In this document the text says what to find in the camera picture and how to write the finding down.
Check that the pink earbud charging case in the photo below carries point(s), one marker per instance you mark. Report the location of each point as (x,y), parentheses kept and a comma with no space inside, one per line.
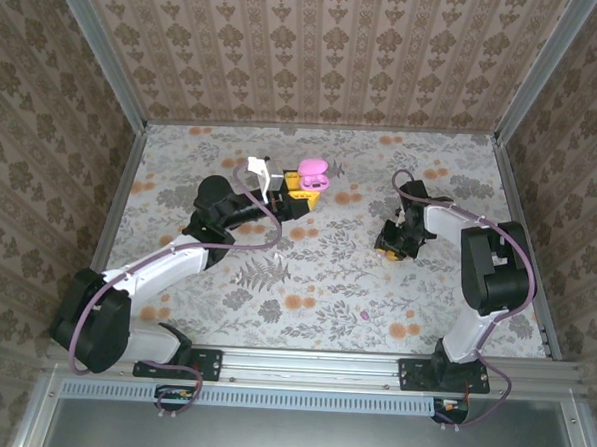
(314,166)

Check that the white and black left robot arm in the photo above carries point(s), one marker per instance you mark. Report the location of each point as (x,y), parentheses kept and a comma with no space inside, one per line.
(151,266)

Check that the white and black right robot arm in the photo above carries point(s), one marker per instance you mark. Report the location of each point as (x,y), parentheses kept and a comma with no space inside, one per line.
(496,264)

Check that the floral patterned table cover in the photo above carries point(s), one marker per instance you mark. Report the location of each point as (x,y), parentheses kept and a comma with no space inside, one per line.
(325,285)

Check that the grey metal sheet panel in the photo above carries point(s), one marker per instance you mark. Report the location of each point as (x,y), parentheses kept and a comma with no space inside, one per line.
(292,438)

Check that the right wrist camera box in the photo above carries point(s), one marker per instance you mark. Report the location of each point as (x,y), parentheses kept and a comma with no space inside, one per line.
(398,218)

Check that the aluminium table edge rail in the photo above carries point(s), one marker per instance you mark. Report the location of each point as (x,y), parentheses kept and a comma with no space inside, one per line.
(125,184)
(511,194)

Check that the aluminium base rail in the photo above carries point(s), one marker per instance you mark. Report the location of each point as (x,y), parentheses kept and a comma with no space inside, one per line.
(311,369)

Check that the aluminium frame post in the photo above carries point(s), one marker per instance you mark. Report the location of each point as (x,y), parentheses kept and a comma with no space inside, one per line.
(542,71)
(102,48)

